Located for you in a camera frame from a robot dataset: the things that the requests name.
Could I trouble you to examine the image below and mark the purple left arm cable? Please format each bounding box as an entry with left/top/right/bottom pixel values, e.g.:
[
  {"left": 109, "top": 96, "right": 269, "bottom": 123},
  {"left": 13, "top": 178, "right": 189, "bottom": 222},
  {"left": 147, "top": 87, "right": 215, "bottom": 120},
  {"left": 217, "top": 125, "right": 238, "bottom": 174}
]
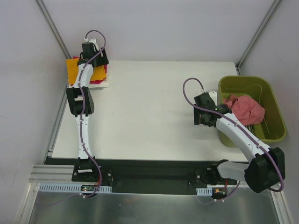
[{"left": 78, "top": 30, "right": 107, "bottom": 199}]

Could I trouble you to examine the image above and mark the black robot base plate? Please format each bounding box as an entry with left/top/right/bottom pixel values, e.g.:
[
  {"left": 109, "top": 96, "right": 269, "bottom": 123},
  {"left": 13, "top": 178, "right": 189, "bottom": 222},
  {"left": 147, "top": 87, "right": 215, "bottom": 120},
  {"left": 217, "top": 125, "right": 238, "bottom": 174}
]
[{"left": 71, "top": 158, "right": 248, "bottom": 194}]

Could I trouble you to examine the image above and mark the left aluminium frame post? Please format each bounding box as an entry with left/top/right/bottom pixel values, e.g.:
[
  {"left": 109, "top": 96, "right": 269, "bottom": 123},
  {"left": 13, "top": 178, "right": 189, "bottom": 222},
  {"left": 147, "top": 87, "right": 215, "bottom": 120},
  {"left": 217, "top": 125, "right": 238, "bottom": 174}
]
[{"left": 34, "top": 0, "right": 71, "bottom": 59}]

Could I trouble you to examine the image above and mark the white cable duct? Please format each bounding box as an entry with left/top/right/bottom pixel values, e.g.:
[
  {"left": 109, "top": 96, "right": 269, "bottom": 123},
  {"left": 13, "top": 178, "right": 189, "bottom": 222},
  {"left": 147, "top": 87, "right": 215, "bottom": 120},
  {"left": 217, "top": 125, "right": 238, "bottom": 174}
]
[
  {"left": 39, "top": 183, "right": 112, "bottom": 194},
  {"left": 196, "top": 187, "right": 213, "bottom": 196}
]

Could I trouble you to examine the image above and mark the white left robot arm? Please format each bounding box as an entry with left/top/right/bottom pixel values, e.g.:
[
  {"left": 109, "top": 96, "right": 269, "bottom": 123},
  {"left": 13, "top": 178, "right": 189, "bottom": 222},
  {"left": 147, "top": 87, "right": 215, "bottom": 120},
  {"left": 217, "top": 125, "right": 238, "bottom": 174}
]
[{"left": 66, "top": 38, "right": 108, "bottom": 182}]

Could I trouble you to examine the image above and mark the olive green plastic basket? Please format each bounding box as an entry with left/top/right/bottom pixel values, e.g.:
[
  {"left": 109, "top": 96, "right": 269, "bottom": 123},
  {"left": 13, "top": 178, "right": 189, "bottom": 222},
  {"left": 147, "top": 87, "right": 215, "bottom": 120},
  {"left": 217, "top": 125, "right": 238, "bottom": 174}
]
[{"left": 218, "top": 76, "right": 286, "bottom": 144}]

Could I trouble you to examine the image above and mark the right white cable duct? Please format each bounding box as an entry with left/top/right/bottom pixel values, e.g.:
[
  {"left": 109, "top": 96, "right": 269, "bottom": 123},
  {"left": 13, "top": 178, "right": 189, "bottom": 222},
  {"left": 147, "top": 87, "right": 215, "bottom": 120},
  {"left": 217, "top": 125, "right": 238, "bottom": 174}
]
[{"left": 196, "top": 187, "right": 213, "bottom": 196}]

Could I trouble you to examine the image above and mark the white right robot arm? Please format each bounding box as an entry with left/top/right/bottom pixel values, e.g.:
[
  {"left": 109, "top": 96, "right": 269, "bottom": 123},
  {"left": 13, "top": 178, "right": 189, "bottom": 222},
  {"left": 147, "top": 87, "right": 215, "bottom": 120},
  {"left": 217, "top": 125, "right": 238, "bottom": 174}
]
[{"left": 193, "top": 92, "right": 285, "bottom": 193}]

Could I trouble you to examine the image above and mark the right aluminium frame post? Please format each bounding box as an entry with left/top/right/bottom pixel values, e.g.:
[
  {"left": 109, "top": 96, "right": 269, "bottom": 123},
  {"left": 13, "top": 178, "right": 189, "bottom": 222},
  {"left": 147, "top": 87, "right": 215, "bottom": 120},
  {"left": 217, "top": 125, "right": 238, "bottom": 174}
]
[{"left": 235, "top": 0, "right": 283, "bottom": 71}]

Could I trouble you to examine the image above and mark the left white cable duct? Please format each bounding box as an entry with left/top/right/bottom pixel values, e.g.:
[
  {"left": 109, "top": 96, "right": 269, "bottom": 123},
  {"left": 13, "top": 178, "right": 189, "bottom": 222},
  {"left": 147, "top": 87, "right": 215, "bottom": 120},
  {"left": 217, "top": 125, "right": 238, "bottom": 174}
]
[{"left": 39, "top": 183, "right": 112, "bottom": 194}]

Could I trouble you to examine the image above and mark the aluminium frame post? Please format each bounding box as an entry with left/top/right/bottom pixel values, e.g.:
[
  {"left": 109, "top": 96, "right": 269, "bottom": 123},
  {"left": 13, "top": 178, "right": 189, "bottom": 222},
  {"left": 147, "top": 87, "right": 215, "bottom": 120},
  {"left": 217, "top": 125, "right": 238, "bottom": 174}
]
[
  {"left": 34, "top": 0, "right": 71, "bottom": 59},
  {"left": 235, "top": 0, "right": 283, "bottom": 71}
]

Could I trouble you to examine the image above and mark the orange t shirt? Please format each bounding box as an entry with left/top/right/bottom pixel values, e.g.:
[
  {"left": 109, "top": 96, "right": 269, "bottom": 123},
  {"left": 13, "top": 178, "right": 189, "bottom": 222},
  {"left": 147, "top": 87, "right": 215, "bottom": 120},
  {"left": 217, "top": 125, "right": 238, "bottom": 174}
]
[{"left": 66, "top": 58, "right": 107, "bottom": 85}]

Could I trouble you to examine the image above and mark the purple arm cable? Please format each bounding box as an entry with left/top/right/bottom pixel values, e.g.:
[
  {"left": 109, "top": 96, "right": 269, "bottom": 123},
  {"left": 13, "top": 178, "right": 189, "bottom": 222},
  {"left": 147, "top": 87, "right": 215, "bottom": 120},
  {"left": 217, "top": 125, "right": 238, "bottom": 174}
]
[
  {"left": 182, "top": 77, "right": 285, "bottom": 203},
  {"left": 78, "top": 30, "right": 107, "bottom": 199}
]

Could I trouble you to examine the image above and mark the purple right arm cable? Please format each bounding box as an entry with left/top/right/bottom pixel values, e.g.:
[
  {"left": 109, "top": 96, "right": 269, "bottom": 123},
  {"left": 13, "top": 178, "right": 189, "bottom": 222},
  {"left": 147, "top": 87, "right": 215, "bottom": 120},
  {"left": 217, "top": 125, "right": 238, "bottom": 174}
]
[{"left": 182, "top": 77, "right": 285, "bottom": 203}]

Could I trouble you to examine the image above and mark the folded white t shirt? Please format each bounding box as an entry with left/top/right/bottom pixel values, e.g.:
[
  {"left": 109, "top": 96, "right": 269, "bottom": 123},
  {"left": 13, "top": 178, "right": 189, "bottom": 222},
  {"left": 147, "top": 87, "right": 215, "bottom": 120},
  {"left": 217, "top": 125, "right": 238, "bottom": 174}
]
[{"left": 67, "top": 72, "right": 109, "bottom": 89}]

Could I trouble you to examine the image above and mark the folded magenta t shirt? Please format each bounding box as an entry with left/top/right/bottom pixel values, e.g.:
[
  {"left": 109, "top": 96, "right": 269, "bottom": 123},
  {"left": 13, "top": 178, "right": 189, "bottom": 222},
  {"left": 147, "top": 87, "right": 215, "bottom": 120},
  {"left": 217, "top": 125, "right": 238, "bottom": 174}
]
[{"left": 71, "top": 56, "right": 109, "bottom": 86}]

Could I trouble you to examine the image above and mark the salmon pink t shirt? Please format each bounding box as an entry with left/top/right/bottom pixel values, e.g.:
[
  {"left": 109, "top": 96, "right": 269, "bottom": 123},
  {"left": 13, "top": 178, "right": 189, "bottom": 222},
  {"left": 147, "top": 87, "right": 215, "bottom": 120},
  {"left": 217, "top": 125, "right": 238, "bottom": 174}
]
[{"left": 223, "top": 94, "right": 265, "bottom": 126}]

